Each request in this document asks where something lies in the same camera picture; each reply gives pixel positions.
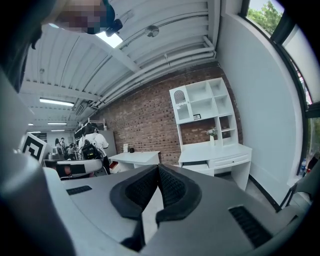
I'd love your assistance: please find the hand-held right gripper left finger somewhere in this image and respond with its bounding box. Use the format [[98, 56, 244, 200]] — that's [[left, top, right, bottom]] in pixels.
[[61, 163, 162, 253]]

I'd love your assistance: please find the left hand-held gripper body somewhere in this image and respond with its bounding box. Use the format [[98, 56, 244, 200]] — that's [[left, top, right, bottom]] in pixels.
[[18, 132, 48, 165]]

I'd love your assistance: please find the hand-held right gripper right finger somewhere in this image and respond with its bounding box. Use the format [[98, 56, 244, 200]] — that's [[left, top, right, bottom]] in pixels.
[[139, 163, 299, 256]]

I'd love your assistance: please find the person's grey shirt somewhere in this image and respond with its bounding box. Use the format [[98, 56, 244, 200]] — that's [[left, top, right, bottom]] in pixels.
[[0, 67, 38, 161]]

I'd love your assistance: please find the long ceiling tube light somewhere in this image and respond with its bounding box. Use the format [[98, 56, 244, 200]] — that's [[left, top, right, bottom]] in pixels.
[[39, 97, 75, 107]]

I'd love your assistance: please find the black backpack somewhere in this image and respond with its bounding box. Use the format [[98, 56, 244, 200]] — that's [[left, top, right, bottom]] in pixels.
[[81, 139, 102, 161]]

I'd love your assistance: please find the white low table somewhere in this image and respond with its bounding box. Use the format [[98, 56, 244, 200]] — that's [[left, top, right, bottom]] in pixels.
[[107, 150, 161, 174]]

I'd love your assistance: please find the grey cabinet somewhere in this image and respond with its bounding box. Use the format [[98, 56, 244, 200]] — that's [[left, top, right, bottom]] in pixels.
[[99, 130, 117, 157]]

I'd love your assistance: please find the white metal rack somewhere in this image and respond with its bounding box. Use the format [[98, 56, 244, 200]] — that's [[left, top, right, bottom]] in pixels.
[[86, 117, 106, 131]]

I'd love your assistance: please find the white desk with hutch shelves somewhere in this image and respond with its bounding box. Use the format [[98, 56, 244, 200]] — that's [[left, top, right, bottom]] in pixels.
[[169, 77, 253, 191]]

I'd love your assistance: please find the square ceiling light panel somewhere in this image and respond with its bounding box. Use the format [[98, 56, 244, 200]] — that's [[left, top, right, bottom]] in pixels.
[[95, 32, 124, 49]]

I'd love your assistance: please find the person's head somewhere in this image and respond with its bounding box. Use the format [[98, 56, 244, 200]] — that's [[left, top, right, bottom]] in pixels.
[[47, 0, 116, 35]]

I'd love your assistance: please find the round silver ceiling fixture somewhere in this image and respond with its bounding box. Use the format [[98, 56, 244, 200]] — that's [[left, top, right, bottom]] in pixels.
[[144, 24, 160, 38]]

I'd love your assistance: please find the dark metal chair frame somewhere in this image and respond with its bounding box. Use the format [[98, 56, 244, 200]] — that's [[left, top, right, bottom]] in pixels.
[[275, 172, 315, 214]]

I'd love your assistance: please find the black head-mounted camera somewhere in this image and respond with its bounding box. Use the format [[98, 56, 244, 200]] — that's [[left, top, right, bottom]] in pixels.
[[102, 0, 124, 38]]

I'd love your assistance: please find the black window frame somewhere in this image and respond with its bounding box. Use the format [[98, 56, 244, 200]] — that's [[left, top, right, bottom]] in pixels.
[[238, 0, 320, 177]]

